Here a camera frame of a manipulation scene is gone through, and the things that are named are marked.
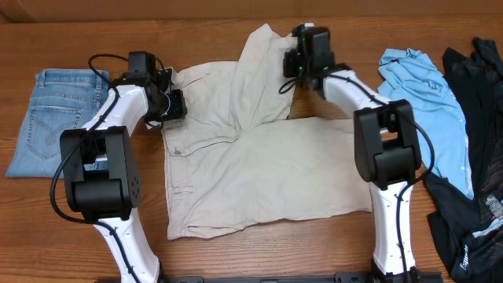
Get beige cotton shorts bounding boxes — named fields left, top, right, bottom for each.
left=163, top=25, right=372, bottom=240

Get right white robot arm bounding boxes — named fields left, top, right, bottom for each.
left=283, top=46, right=421, bottom=282

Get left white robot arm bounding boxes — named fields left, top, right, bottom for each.
left=55, top=68, right=186, bottom=282

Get folded light blue jeans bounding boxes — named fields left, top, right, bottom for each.
left=6, top=68, right=109, bottom=178

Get light blue shirt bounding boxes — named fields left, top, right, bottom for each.
left=378, top=49, right=474, bottom=200

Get dark navy garment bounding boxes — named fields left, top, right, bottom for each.
left=425, top=37, right=502, bottom=282

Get black aluminium frame rail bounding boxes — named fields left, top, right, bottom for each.
left=156, top=270, right=445, bottom=283

